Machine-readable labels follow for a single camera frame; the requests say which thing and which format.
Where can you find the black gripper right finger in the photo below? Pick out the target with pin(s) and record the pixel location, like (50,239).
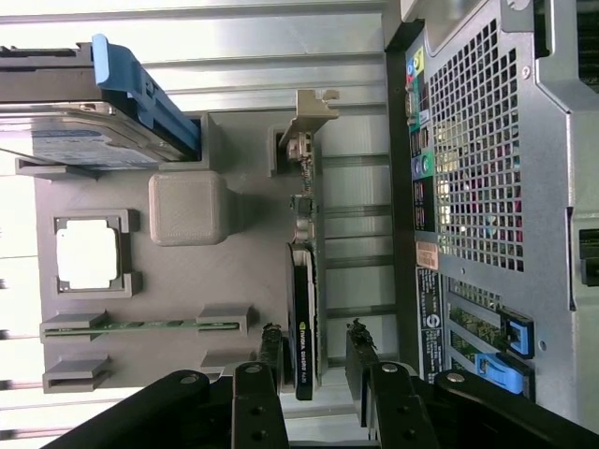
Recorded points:
(393,411)

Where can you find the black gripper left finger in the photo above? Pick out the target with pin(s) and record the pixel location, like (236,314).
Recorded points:
(252,411)

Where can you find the green RAM stick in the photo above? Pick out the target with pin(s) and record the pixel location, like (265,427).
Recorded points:
(140,323)

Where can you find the grey plastic parts rack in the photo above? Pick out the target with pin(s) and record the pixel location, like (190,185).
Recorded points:
(187,280)

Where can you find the CPU chip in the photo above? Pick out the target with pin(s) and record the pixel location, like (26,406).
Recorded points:
(86,252)

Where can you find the open grey PC case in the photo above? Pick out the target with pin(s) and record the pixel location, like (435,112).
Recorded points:
(552,187)

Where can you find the hard disk in blue caddy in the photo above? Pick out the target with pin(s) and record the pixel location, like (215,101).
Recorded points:
(117,70)

